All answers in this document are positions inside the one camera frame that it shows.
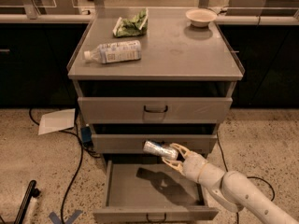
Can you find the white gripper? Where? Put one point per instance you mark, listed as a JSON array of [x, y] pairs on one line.
[[193, 166]]

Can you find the silver redbull can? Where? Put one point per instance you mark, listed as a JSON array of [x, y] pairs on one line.
[[160, 150]]

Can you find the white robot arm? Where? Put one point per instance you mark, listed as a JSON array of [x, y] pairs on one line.
[[233, 190]]

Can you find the grey bottom drawer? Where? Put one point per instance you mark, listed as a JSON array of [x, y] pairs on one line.
[[153, 193]]

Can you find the grey drawer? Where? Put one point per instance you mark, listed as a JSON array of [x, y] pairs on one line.
[[153, 193], [133, 143], [168, 110]]

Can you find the grey middle drawer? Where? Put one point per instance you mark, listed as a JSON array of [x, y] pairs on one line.
[[133, 143]]

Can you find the grey metal drawer cabinet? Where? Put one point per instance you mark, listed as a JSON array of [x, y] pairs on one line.
[[177, 60]]

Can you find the grey top drawer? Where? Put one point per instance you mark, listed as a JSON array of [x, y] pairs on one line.
[[168, 110]]

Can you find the dark counter cabinet left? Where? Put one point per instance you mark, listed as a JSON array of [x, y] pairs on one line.
[[33, 62]]

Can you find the blue power adapter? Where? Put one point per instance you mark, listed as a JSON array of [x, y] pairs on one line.
[[86, 136]]

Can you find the clear plastic water bottle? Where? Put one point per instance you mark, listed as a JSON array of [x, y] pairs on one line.
[[116, 52]]

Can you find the white paper sheet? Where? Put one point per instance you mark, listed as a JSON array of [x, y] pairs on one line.
[[57, 121]]

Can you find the green chip bag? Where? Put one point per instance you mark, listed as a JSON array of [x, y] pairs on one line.
[[136, 26]]

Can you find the white paper bowl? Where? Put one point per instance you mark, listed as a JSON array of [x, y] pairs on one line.
[[201, 17]]

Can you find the black stand bar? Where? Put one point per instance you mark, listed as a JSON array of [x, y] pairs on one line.
[[31, 192]]

